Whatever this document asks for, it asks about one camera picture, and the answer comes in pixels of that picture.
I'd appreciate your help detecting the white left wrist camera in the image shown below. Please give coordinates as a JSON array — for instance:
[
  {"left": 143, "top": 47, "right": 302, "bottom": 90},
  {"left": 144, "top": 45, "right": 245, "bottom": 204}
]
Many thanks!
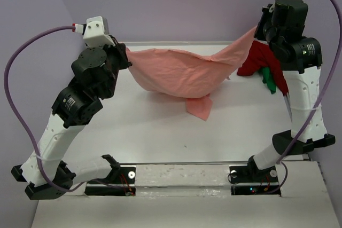
[{"left": 73, "top": 16, "right": 113, "bottom": 48}]

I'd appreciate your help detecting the green t shirt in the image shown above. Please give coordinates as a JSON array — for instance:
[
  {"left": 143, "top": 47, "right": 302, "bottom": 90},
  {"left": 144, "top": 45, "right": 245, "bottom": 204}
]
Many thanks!
[{"left": 259, "top": 67, "right": 277, "bottom": 95}]

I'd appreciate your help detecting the pink t shirt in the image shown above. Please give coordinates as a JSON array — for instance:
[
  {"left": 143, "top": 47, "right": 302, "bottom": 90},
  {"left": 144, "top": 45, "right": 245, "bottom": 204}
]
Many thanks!
[{"left": 126, "top": 28, "right": 256, "bottom": 121}]

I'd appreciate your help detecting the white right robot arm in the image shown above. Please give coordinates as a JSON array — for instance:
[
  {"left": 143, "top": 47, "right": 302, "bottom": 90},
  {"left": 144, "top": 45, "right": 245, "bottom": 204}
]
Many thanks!
[{"left": 245, "top": 0, "right": 336, "bottom": 181}]

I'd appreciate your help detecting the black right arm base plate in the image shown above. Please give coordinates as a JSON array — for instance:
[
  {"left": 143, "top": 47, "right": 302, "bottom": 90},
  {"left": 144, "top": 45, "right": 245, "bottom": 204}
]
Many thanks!
[{"left": 227, "top": 166, "right": 281, "bottom": 196}]

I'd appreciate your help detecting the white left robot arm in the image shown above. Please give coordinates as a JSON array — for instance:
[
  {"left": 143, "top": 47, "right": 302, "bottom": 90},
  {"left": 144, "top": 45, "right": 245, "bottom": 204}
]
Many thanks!
[{"left": 11, "top": 35, "right": 131, "bottom": 200}]

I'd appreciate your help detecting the red t shirt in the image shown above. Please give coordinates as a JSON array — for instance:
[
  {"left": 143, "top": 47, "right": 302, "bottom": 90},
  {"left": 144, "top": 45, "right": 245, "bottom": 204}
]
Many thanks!
[{"left": 237, "top": 41, "right": 289, "bottom": 96}]

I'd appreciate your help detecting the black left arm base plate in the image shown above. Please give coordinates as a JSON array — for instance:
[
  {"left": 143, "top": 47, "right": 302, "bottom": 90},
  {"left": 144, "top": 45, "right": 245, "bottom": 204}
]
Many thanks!
[{"left": 84, "top": 165, "right": 136, "bottom": 196}]

